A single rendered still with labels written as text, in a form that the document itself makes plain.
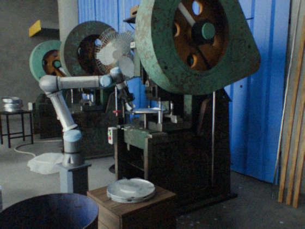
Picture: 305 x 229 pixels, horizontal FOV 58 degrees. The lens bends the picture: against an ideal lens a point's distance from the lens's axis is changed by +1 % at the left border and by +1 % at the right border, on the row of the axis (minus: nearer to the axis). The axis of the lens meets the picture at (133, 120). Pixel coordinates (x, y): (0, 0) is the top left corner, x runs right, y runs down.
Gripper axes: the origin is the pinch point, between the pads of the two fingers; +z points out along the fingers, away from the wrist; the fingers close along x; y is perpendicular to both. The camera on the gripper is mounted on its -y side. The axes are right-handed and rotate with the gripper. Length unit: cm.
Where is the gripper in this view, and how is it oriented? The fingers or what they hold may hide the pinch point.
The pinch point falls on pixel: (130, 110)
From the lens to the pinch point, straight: 213.1
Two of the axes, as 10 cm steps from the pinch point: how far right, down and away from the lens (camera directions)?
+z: 3.7, 8.6, 3.5
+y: 5.4, 1.1, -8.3
